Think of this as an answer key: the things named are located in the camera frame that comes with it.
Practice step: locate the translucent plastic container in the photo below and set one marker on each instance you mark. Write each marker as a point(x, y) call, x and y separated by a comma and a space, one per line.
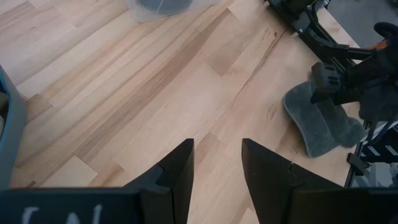
point(161, 7)

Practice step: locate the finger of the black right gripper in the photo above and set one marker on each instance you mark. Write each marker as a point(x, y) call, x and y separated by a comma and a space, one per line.
point(325, 81)

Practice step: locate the black table frame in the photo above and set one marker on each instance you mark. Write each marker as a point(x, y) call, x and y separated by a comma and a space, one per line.
point(379, 152)

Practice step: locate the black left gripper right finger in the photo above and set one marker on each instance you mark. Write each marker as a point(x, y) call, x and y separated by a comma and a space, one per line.
point(267, 180)

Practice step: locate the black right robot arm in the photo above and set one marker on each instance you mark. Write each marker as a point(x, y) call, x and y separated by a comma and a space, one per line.
point(311, 31)

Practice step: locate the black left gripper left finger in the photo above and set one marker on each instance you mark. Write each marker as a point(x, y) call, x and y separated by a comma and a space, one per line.
point(174, 186)

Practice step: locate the blue plastic basket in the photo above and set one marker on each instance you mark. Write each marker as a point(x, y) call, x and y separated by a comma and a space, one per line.
point(14, 130)

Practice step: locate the grey hat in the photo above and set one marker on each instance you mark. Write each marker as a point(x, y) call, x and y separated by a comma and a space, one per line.
point(314, 130)

